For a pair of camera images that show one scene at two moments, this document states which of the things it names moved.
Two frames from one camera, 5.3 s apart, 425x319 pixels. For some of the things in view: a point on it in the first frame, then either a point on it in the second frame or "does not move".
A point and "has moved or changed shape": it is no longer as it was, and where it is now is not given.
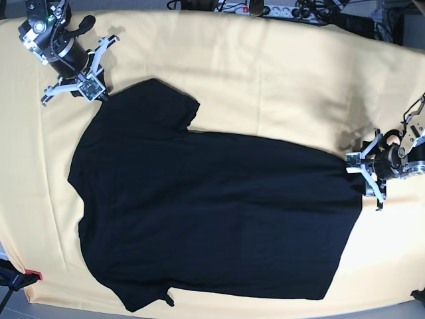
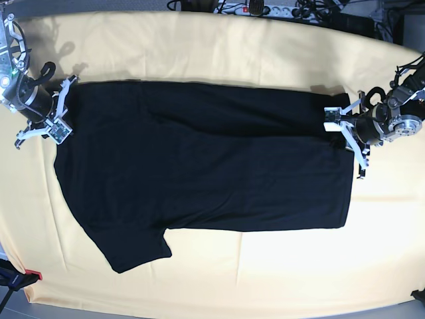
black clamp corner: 419,294 does not move
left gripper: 69,58 → 33,101
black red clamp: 14,279 does not move
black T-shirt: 165,210 has moved or changed shape
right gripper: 389,164 → 370,128
